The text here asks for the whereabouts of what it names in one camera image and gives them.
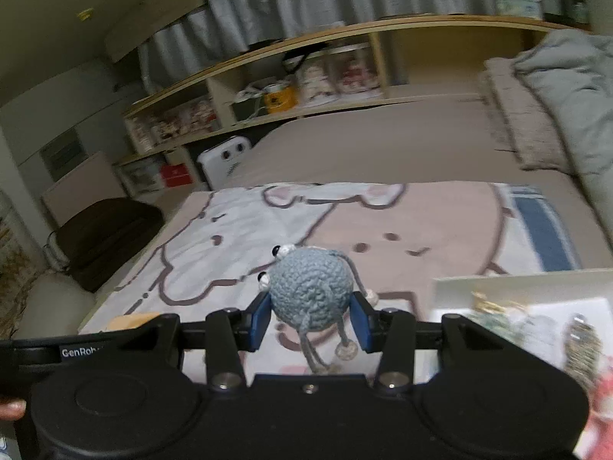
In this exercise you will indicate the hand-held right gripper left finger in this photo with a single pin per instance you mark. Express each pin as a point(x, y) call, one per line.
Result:
point(261, 321)

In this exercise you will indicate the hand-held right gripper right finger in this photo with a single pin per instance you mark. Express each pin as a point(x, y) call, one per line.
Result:
point(364, 321)

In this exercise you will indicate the grey crochet toy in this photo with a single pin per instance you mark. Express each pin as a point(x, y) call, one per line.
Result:
point(306, 282)

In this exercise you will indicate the white shallow cardboard box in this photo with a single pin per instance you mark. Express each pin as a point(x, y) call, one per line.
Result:
point(541, 311)

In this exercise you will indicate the person's left hand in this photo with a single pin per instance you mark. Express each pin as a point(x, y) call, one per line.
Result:
point(12, 410)

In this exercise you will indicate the beige stool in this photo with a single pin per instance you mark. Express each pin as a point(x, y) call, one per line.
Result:
point(52, 302)

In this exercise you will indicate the printed cartoon blanket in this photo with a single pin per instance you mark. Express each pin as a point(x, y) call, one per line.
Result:
point(335, 230)

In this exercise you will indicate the dark cushioned chair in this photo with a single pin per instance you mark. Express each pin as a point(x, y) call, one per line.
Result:
point(105, 239)

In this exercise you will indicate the white space heater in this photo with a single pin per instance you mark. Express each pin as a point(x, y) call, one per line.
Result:
point(222, 160)

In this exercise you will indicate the beige cabinet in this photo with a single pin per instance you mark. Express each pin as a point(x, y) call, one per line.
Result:
point(84, 187)

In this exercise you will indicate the red box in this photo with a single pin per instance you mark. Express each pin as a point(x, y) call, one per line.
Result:
point(176, 176)

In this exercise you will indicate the clear storage bin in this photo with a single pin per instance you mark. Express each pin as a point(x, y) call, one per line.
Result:
point(141, 177)

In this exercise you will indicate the row of small figurines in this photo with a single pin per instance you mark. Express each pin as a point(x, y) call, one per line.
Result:
point(182, 122)

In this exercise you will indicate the yellow paper bag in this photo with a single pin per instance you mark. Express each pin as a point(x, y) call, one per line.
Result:
point(280, 99)

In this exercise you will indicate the doll display box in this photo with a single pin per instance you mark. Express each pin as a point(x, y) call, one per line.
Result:
point(316, 84)
point(357, 76)

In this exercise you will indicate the wooden headboard shelf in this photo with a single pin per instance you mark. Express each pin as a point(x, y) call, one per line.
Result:
point(377, 62)

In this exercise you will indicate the fluffy beige pillow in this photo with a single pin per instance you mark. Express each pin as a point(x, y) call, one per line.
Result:
point(522, 115)

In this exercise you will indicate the grey duvet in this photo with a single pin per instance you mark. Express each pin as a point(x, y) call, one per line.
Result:
point(574, 96)

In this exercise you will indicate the tissue box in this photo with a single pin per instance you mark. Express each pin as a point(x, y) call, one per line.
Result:
point(519, 7)

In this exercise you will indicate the green glass bottle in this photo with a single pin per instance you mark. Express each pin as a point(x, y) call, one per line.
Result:
point(578, 2)

